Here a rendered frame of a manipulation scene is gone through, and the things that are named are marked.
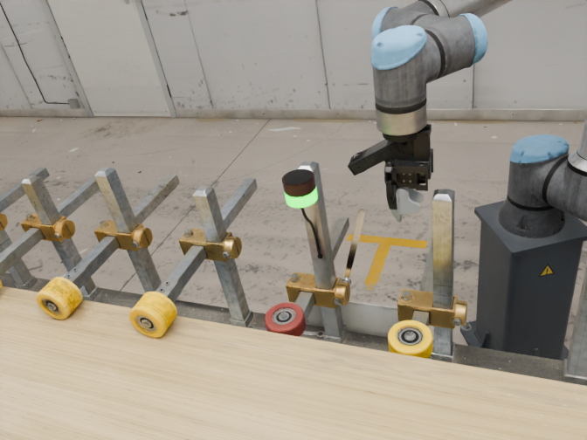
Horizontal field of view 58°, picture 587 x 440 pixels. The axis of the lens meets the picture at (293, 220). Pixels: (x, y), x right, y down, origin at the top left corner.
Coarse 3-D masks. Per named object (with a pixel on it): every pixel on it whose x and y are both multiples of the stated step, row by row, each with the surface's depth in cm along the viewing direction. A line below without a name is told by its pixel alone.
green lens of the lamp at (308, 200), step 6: (312, 192) 96; (288, 198) 96; (294, 198) 95; (300, 198) 95; (306, 198) 95; (312, 198) 96; (288, 204) 97; (294, 204) 96; (300, 204) 96; (306, 204) 96
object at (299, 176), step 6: (288, 174) 97; (294, 174) 97; (300, 174) 96; (306, 174) 96; (312, 174) 96; (288, 180) 95; (294, 180) 95; (300, 180) 94; (306, 180) 94; (312, 204) 102; (306, 216) 100; (312, 228) 104; (318, 246) 107; (318, 252) 108
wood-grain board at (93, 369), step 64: (0, 320) 119; (64, 320) 116; (128, 320) 112; (192, 320) 109; (0, 384) 103; (64, 384) 101; (128, 384) 98; (192, 384) 96; (256, 384) 93; (320, 384) 91; (384, 384) 89; (448, 384) 87; (512, 384) 85; (576, 384) 83
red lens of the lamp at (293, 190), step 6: (282, 180) 96; (312, 180) 94; (288, 186) 94; (294, 186) 93; (300, 186) 93; (306, 186) 94; (312, 186) 95; (288, 192) 95; (294, 192) 94; (300, 192) 94; (306, 192) 94
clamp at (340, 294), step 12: (300, 276) 120; (312, 276) 119; (288, 288) 118; (300, 288) 117; (312, 288) 116; (336, 288) 115; (348, 288) 116; (324, 300) 116; (336, 300) 114; (348, 300) 117
